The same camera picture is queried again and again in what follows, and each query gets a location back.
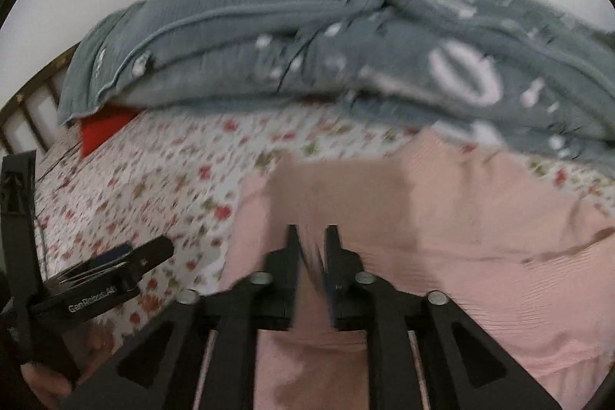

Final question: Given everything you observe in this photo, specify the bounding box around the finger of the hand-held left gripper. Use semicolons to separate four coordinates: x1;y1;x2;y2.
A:
108;236;175;292
45;243;134;287

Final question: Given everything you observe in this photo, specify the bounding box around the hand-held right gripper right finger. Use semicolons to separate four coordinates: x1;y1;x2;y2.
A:
324;224;563;410

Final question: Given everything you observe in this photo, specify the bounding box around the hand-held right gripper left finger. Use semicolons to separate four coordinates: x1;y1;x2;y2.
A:
62;224;302;410

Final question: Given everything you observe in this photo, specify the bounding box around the pink knit garment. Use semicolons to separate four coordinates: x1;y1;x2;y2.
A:
218;128;615;410

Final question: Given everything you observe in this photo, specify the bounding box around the person's left hand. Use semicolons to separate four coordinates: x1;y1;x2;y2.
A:
20;322;118;408

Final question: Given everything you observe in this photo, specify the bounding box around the floral bed sheet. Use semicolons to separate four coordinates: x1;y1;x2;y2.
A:
33;97;615;340

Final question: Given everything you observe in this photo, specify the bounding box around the red cloth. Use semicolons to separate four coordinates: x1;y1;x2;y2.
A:
79;105;141;159

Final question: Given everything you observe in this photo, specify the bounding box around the wooden slatted headboard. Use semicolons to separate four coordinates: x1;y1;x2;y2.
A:
0;41;81;157

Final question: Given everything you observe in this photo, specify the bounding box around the grey printed blanket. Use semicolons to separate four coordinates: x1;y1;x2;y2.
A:
56;0;615;178

